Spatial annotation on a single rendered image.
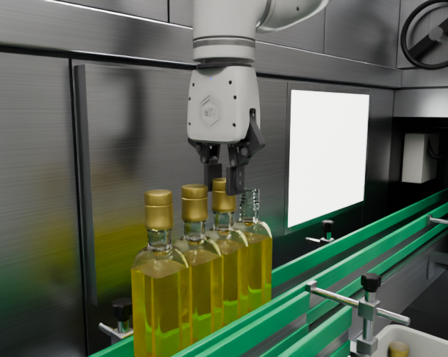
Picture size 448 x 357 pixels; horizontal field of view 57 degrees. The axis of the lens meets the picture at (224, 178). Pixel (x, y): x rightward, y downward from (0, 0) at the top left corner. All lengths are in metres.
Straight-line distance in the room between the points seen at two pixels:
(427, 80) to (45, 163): 1.21
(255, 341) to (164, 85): 0.40
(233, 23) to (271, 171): 0.41
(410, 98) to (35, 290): 1.26
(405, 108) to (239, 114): 1.05
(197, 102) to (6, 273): 0.33
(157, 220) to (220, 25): 0.25
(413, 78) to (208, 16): 1.06
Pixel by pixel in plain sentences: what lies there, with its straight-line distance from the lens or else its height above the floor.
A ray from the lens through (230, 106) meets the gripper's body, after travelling 0.53.
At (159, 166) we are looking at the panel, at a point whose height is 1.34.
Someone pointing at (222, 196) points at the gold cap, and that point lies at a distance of 0.57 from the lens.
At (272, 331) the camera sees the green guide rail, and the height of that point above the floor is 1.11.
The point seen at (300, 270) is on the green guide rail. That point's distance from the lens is 0.87.
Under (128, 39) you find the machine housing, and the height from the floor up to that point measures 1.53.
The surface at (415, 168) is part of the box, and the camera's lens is 1.65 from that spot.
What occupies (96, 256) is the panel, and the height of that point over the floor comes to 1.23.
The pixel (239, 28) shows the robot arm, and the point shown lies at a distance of 0.55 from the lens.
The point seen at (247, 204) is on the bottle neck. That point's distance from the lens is 0.62.
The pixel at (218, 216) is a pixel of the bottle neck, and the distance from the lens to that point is 0.58.
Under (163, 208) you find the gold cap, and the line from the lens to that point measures 0.50.
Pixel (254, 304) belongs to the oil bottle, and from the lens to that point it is 0.65.
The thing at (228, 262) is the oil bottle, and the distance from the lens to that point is 0.58.
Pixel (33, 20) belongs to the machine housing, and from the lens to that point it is 0.58.
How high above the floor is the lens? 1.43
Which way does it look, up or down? 9 degrees down
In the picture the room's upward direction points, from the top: straight up
